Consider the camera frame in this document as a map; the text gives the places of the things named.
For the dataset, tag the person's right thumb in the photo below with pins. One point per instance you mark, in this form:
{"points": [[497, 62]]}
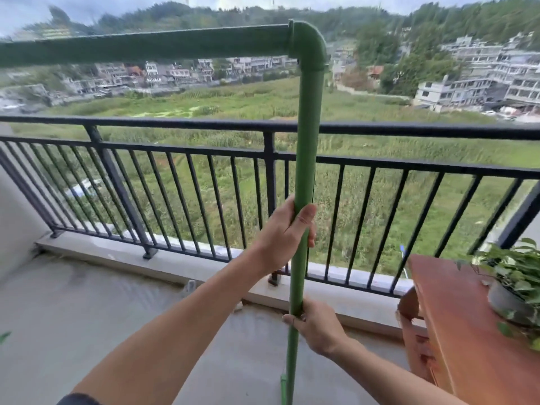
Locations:
{"points": [[293, 320]]}

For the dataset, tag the reddish brown wooden table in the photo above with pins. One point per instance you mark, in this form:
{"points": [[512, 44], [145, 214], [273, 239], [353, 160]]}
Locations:
{"points": [[455, 333]]}

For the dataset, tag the small white object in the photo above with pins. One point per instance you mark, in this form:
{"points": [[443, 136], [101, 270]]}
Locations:
{"points": [[190, 288], [238, 306]]}

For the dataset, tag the green pipe frame with elbow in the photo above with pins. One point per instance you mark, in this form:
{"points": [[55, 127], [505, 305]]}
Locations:
{"points": [[306, 122]]}

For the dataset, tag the black metal balcony railing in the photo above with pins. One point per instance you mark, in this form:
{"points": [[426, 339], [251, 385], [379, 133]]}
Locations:
{"points": [[270, 126]]}

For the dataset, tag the dark sleeve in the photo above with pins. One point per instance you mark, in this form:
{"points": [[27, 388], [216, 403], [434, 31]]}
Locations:
{"points": [[78, 399]]}

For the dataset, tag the person's right hand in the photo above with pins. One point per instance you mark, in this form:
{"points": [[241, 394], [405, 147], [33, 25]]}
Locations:
{"points": [[322, 328]]}

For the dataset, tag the forested hillside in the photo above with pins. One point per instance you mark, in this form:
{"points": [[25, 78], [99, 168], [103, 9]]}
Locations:
{"points": [[379, 25]]}

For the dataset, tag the bright green pipe piece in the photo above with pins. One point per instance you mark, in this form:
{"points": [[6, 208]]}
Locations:
{"points": [[284, 390]]}

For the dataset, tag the person's left thumb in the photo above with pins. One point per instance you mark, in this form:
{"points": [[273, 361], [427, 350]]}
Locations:
{"points": [[306, 215]]}

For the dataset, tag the green crop field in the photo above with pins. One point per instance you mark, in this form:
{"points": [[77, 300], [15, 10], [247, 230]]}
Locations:
{"points": [[211, 109]]}

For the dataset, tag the person's right forearm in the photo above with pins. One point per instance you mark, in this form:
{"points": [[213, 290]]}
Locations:
{"points": [[388, 379]]}

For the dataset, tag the green leafy plant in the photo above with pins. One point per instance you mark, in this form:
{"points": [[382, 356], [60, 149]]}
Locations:
{"points": [[517, 265]]}

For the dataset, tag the white vehicle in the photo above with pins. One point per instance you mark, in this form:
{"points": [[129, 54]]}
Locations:
{"points": [[84, 187]]}

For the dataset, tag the person's left forearm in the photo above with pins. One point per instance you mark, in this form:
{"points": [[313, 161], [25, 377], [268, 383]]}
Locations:
{"points": [[168, 333]]}

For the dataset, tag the cluster of town buildings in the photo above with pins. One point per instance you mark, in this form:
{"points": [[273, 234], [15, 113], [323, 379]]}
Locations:
{"points": [[464, 88]]}

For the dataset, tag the grey plant pot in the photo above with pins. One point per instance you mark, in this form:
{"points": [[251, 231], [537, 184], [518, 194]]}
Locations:
{"points": [[506, 303]]}

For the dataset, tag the blue and white pole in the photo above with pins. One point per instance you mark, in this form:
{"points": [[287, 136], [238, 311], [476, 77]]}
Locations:
{"points": [[404, 259]]}

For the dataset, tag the person's left hand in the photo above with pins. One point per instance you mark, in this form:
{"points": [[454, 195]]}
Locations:
{"points": [[276, 240]]}

